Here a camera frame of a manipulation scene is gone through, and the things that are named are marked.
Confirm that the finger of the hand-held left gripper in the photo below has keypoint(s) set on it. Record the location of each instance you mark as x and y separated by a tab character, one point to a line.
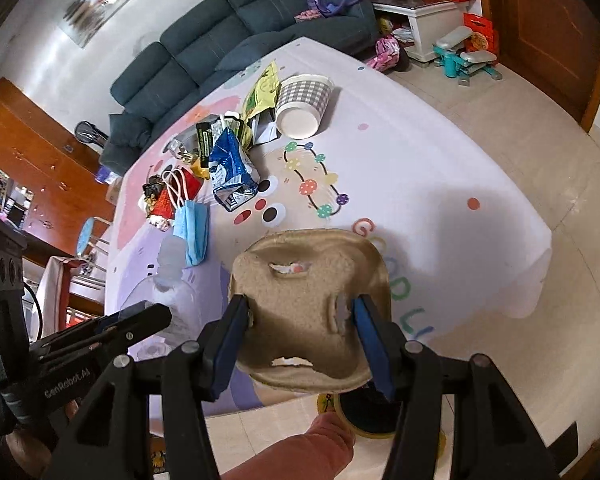
147	320

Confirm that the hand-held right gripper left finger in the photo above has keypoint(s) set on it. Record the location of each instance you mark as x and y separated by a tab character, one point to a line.
228	342

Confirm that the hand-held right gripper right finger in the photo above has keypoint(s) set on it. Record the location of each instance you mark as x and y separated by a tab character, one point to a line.
375	350

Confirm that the clear plastic bottle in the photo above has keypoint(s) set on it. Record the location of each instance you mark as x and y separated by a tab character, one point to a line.
172	280

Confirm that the yellow-rimmed trash bin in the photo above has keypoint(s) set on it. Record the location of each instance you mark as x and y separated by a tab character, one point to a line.
367	415

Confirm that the brown pulp cup carrier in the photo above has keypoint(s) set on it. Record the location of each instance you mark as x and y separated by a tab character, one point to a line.
305	300

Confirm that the white carton box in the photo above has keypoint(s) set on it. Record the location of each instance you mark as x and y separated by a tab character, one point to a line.
266	129

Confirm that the yellow-green snack bag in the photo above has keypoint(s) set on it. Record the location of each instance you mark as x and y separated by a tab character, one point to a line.
260	95

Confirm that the person's left hand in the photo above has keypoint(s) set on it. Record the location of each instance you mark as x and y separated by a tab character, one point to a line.
27	452

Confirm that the wooden side table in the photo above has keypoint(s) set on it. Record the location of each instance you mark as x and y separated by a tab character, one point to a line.
62	280

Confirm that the blue face mask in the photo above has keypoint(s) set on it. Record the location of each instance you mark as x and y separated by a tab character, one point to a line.
192	232

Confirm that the blue round stool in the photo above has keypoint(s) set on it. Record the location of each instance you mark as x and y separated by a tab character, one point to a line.
92	232

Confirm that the dark crumpled candy wrapper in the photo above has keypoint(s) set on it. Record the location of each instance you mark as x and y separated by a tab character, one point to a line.
152	192

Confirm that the person's leg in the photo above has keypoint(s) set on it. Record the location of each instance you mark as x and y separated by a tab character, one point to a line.
290	455

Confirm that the red snack wrapper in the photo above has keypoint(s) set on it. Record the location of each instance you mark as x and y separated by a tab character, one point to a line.
180	195

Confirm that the wooden cabinet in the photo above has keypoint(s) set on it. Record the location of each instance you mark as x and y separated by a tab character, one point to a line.
35	160

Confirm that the gold foil wrapper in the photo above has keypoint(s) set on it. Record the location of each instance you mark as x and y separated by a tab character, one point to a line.
195	165

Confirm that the blue snack bag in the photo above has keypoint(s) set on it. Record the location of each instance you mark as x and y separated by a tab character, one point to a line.
230	165

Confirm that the cartoon printed table cover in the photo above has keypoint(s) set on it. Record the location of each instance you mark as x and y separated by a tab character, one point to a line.
405	170

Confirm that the green and black packet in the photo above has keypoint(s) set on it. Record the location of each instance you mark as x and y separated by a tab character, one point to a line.
205	140

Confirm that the dark teal cushion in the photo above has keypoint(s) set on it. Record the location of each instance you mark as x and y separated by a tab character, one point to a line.
255	52
127	127

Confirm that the black standing fan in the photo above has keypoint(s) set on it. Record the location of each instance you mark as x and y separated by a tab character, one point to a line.
90	132

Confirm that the checkered paper cup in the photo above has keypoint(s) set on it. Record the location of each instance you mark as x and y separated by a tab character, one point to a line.
302	105

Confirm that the dark teal sofa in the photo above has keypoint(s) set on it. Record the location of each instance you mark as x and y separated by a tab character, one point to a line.
205	50

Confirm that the pink patterned bag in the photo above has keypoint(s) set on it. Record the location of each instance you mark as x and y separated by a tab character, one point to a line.
387	52

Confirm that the teal stepper machine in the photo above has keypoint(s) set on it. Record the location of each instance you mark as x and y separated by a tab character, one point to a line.
467	55

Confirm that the white low cabinet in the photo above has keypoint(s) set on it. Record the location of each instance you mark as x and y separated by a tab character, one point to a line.
430	25

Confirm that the red paper gift bag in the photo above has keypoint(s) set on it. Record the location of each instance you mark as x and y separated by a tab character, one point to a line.
480	30

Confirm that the wooden door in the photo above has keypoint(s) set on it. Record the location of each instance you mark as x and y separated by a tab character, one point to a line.
540	35

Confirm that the framed wall picture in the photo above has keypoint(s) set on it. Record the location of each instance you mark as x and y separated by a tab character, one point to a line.
97	5

